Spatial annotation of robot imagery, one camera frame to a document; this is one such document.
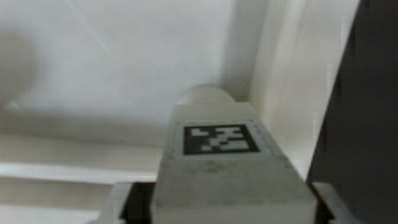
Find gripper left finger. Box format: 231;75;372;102
87;182;157;224

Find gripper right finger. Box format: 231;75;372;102
309;182;366;224

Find white table leg with marker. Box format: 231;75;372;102
151;86;316;224

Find white square tabletop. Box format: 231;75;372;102
0;0;361;183

